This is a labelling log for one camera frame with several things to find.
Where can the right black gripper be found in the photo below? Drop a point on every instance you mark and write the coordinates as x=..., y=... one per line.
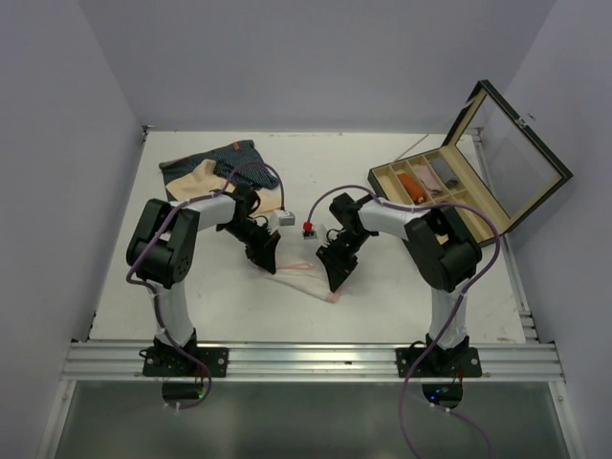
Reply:
x=338, y=268

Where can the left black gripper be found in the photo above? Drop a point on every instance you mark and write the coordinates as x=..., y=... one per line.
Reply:
x=263, y=253

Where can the white pink-trimmed underwear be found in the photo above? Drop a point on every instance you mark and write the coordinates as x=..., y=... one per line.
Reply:
x=304, y=277

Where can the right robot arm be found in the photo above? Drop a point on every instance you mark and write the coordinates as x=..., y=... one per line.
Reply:
x=440, y=245

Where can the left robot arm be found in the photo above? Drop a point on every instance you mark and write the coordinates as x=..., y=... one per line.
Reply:
x=160, y=255

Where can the beige underwear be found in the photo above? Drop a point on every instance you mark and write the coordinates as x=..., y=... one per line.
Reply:
x=203, y=180

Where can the rolled orange underwear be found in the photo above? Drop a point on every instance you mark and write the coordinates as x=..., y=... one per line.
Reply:
x=412, y=188

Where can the rolled pink underwear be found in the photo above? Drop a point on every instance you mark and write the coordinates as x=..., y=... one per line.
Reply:
x=425, y=175

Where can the rolled grey underwear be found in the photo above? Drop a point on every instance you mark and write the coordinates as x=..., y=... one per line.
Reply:
x=444, y=172

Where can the blue striped boxer shorts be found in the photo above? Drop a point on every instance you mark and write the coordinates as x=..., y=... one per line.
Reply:
x=226, y=158

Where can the black wooden compartment box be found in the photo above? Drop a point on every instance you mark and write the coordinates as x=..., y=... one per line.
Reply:
x=505, y=170

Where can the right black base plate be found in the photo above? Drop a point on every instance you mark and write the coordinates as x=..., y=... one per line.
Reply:
x=406, y=363

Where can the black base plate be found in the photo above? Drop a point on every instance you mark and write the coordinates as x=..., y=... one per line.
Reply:
x=406, y=363
x=217, y=363

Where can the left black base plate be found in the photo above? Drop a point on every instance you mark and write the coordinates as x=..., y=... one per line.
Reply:
x=217, y=363

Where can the aluminium mounting rail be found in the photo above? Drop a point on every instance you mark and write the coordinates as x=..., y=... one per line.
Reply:
x=119, y=361

